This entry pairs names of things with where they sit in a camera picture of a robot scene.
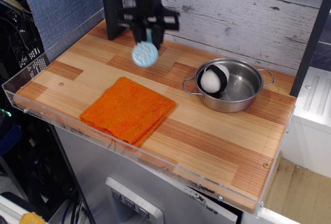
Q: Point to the dark grey left post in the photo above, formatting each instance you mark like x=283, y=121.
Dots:
x=110, y=10

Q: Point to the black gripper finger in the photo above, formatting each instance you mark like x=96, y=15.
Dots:
x=139, y=31
x=157, y=35

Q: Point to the light blue scrub brush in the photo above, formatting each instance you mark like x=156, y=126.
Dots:
x=144, y=53

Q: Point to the blue fabric panel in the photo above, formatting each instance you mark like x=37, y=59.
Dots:
x=62, y=22

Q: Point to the orange folded cloth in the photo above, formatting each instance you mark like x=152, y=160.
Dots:
x=128, y=111

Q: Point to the black perforated crate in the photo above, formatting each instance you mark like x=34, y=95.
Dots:
x=21, y=45

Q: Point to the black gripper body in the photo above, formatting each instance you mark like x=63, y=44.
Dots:
x=149, y=13

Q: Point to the white block with ridges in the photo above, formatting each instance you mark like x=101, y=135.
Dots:
x=313, y=102

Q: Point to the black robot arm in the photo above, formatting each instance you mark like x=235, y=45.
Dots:
x=149, y=15

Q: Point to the white ball with black band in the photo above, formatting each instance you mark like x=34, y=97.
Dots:
x=214, y=80

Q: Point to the grey cabinet with dispenser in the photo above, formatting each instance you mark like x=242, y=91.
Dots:
x=118, y=189

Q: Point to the dark grey right post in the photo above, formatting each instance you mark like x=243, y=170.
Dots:
x=310, y=48

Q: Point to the dark grey post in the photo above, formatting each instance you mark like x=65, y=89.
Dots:
x=310, y=48
x=110, y=10

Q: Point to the stainless steel pot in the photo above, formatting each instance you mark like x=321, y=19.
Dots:
x=244, y=84

